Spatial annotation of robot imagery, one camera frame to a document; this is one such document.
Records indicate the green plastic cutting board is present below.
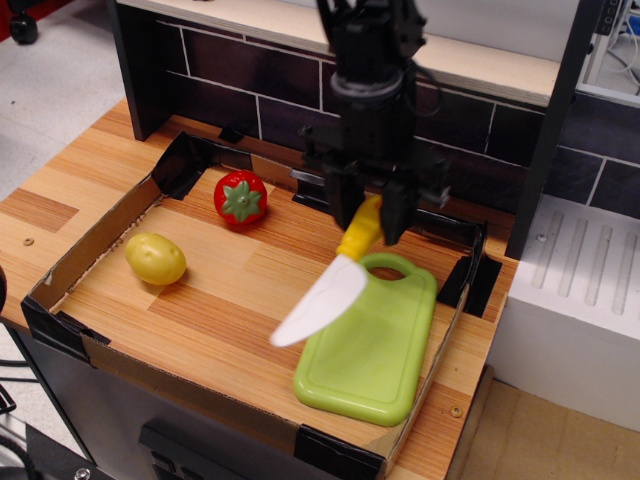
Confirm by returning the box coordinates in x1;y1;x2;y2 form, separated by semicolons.
293;253;438;426

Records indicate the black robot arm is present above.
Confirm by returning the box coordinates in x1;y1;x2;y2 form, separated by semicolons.
300;1;449;245

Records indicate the yellow toy potato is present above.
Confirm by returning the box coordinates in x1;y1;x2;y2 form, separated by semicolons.
125;233;187;286

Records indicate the black caster wheel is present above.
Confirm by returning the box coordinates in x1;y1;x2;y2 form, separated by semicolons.
9;11;38;45

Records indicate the wooden shelf with black posts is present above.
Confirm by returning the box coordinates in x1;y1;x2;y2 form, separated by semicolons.
108;1;601;258

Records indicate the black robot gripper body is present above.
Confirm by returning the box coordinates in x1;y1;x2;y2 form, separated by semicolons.
299;74;450;209

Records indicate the red toy tomato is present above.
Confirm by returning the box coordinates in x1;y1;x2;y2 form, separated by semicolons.
214;170;268;225

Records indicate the white toy sink drainboard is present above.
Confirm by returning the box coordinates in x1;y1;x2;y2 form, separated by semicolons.
488;196;639;430

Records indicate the yellow white toy knife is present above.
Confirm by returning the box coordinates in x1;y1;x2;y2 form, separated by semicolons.
270;195;383;348

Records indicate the black oven control panel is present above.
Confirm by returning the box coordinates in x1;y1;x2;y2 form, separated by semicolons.
139;423;282;479

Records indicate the cardboard fence with black tape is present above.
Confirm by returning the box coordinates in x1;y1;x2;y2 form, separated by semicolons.
22;132;509;479

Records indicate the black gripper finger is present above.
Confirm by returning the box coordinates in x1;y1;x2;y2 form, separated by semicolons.
323;167;365;231
380;178;419;246

